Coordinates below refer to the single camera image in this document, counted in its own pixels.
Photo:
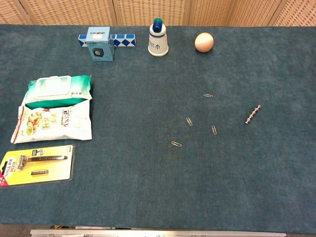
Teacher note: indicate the paper clip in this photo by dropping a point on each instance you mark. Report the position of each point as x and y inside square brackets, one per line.
[176, 144]
[189, 121]
[208, 95]
[214, 130]

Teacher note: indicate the white paper cup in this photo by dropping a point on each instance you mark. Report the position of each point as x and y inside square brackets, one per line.
[158, 44]

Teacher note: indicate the yellow razor blister pack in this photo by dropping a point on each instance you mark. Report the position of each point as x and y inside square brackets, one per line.
[37, 170]

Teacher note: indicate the green wet wipes pack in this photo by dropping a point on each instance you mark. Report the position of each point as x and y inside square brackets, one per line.
[54, 86]

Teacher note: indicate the light blue speaker box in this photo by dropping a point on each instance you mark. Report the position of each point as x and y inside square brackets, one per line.
[98, 45]

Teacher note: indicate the stack of blue discs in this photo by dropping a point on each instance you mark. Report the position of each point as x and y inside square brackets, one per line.
[157, 24]

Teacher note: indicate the aluminium rail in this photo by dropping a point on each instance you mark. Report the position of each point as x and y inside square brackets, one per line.
[158, 233]

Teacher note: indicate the blue white snake puzzle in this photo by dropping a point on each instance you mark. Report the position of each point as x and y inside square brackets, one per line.
[123, 40]

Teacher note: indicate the teal tablecloth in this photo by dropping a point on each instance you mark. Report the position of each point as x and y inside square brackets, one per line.
[138, 98]

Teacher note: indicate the woven folding screen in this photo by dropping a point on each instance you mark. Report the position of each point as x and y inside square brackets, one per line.
[74, 12]

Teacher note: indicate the white peanut snack bag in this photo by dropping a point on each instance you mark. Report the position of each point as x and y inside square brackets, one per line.
[49, 123]

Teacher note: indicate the wooden ball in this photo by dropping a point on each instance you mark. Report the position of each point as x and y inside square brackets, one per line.
[204, 42]

